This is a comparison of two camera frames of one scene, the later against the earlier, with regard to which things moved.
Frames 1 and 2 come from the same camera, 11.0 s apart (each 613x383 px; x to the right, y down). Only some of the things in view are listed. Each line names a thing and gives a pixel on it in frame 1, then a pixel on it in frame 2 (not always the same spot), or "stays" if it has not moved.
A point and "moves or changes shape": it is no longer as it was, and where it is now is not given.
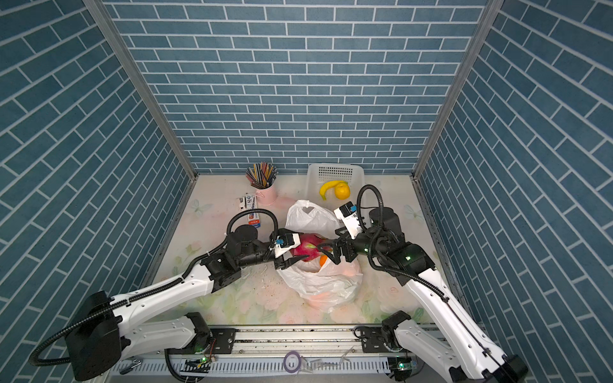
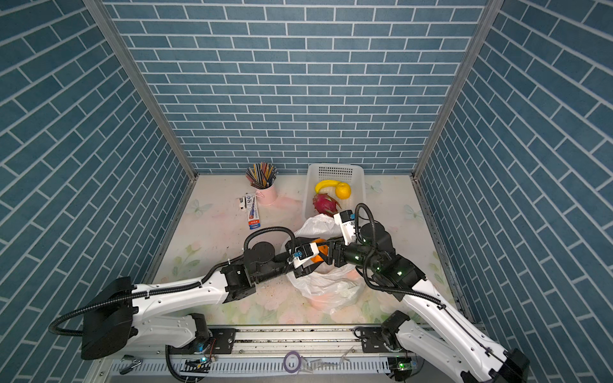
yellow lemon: [342, 191] stays
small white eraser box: [242, 203] stays
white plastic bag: [334, 286] moves or changes shape
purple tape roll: [292, 353] stays
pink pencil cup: [267, 197] stays
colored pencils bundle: [262, 175] stays
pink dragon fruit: [308, 246] moves or changes shape
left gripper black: [280, 262] to [299, 240]
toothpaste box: [251, 203] stays
